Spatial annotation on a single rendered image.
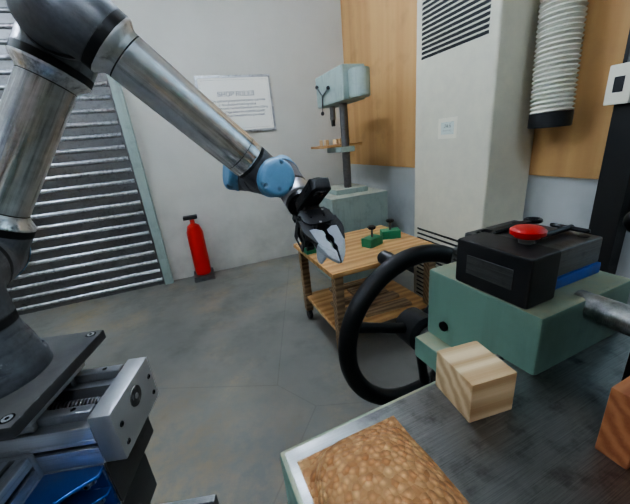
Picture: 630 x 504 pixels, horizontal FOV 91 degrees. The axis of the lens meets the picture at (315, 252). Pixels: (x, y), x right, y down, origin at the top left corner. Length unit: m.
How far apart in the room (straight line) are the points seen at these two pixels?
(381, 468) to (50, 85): 0.70
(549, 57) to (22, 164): 1.67
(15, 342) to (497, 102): 1.71
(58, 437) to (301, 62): 3.11
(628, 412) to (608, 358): 0.13
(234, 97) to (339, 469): 2.99
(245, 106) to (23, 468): 2.81
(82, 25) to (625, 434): 0.69
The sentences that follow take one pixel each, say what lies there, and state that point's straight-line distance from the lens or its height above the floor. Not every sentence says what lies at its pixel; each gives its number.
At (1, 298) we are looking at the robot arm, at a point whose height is 0.95.
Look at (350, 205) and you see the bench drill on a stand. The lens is 2.38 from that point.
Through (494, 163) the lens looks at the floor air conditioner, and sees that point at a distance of 1.71.
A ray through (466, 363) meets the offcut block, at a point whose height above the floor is 0.94.
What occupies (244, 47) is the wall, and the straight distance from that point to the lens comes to 3.21.
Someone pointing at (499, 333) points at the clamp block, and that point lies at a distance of 0.36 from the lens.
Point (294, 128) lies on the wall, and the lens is 3.20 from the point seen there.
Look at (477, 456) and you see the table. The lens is 0.29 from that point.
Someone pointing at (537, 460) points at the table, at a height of 0.90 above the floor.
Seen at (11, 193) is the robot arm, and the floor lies 1.08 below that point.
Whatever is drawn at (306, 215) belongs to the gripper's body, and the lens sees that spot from 0.67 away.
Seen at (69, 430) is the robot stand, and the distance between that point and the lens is 0.63.
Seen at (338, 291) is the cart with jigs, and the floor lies 0.42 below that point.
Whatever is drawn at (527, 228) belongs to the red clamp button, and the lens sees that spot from 0.35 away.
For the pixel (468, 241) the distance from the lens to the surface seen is 0.35.
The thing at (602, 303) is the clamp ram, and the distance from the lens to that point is 0.38.
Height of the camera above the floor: 1.12
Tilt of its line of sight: 20 degrees down
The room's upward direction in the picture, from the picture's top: 6 degrees counter-clockwise
